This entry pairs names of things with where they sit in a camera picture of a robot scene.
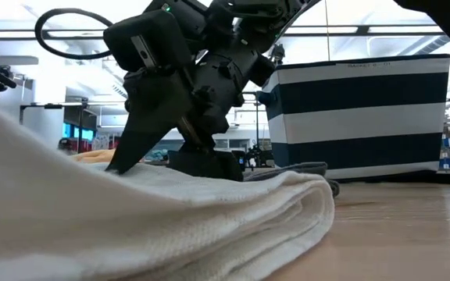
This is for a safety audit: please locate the yellow towel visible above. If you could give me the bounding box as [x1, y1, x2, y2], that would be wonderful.
[70, 148, 116, 164]

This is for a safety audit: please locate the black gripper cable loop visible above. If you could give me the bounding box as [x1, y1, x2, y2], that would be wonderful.
[34, 7, 113, 60]

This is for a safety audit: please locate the grey kitchen towel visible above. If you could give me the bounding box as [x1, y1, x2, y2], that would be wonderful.
[243, 162, 341, 198]

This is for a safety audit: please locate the navy white striped fabric bin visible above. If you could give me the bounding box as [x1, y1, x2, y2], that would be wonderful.
[256, 53, 450, 183]

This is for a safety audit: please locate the white cloth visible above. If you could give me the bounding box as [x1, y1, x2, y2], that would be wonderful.
[0, 101, 336, 281]

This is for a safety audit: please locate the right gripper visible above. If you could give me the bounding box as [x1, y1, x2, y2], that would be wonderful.
[103, 0, 277, 183]

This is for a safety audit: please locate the small black mounted device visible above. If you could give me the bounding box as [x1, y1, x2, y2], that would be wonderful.
[270, 42, 287, 66]

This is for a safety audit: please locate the blue lit screen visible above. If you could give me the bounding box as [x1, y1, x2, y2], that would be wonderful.
[62, 123, 95, 141]

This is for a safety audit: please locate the blue crumpled cloth pile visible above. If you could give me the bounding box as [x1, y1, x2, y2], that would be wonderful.
[145, 149, 170, 162]

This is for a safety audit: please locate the black background table frame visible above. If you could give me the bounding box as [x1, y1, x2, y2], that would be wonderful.
[18, 97, 127, 126]

